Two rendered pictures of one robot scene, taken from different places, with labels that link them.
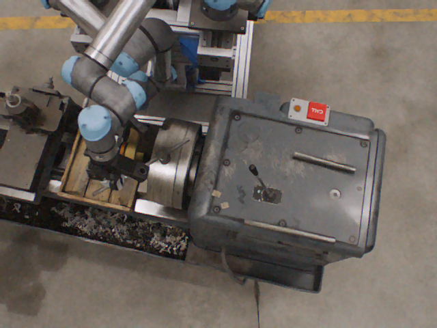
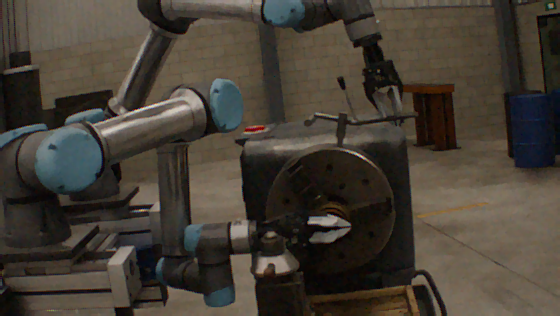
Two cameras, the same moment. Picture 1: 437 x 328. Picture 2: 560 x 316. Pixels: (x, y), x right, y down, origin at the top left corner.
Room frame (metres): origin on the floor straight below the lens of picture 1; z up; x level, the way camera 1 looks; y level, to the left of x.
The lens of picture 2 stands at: (0.64, 1.77, 1.43)
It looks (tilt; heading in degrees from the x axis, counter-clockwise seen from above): 7 degrees down; 268
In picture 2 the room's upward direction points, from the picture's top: 6 degrees counter-clockwise
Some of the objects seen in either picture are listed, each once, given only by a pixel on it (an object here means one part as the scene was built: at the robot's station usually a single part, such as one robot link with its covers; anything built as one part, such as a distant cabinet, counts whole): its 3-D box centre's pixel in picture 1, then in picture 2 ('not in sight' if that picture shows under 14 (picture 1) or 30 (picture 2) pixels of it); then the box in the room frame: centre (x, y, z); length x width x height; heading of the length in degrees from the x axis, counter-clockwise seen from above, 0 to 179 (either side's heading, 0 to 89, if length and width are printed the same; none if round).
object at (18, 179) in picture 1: (29, 136); not in sight; (0.56, 0.76, 0.95); 0.43 x 0.17 x 0.05; 172
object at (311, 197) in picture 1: (282, 182); (327, 188); (0.41, -0.24, 1.06); 0.59 x 0.48 x 0.39; 82
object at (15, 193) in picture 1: (22, 141); not in sight; (0.55, 0.81, 0.90); 0.47 x 0.30 x 0.06; 172
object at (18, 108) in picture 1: (15, 102); (273, 261); (0.62, 0.75, 1.13); 0.08 x 0.08 x 0.03
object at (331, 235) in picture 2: not in sight; (330, 237); (0.49, 0.38, 1.07); 0.09 x 0.06 x 0.03; 171
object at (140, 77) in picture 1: (134, 85); (210, 241); (0.75, 0.34, 1.08); 0.11 x 0.08 x 0.09; 171
